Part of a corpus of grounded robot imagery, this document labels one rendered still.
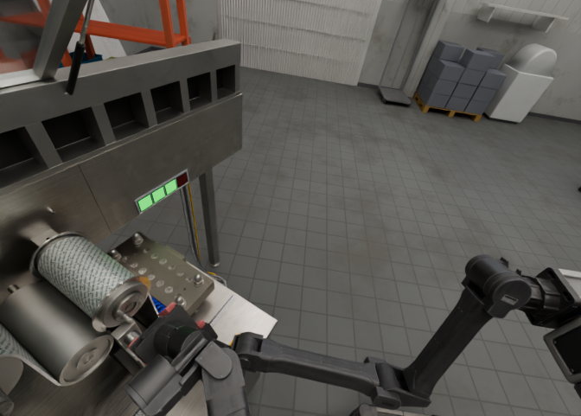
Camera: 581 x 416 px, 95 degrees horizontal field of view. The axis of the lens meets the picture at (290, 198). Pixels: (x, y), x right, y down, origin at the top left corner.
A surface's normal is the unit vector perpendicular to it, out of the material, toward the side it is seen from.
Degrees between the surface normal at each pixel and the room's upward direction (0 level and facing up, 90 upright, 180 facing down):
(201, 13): 90
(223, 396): 4
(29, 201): 90
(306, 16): 90
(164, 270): 0
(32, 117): 90
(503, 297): 67
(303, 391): 0
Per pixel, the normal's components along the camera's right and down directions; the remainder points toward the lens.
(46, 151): 0.86, 0.42
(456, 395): 0.13, -0.74
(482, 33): -0.10, 0.66
